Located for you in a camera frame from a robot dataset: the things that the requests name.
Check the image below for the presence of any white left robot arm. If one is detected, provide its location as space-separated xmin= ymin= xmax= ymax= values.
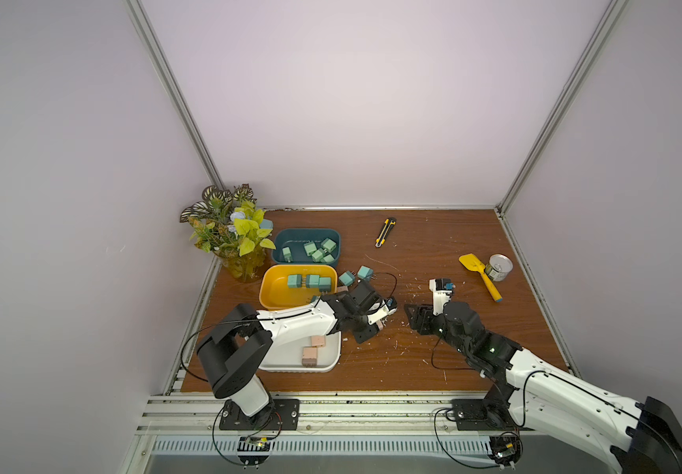
xmin=195 ymin=280 xmax=398 ymax=423

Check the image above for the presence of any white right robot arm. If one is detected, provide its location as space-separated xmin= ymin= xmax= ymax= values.
xmin=405 ymin=301 xmax=682 ymax=473

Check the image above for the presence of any white storage bin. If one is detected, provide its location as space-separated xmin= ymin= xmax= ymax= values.
xmin=259 ymin=333 xmax=343 ymax=373

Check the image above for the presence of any yellow storage bin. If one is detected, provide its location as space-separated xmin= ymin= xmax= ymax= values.
xmin=259 ymin=264 xmax=338 ymax=310

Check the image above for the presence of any teal storage bin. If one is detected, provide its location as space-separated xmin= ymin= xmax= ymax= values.
xmin=272 ymin=228 xmax=342 ymax=268

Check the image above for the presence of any yellow toy shovel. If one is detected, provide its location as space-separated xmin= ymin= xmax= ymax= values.
xmin=458 ymin=254 xmax=503 ymax=302

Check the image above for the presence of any silver tin can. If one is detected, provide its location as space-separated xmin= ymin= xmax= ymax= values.
xmin=485 ymin=254 xmax=514 ymax=282

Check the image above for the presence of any yellow black utility knife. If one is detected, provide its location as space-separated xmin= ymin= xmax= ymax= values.
xmin=374 ymin=217 xmax=397 ymax=248

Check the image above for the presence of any potted green plant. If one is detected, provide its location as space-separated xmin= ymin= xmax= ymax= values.
xmin=179 ymin=184 xmax=276 ymax=282

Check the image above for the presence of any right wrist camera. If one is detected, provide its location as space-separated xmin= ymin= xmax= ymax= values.
xmin=429 ymin=278 xmax=455 ymax=316

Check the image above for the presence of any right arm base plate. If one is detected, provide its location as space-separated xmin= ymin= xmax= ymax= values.
xmin=449 ymin=399 xmax=517 ymax=432

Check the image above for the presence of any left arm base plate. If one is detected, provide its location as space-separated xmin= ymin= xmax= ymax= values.
xmin=218 ymin=399 xmax=301 ymax=432

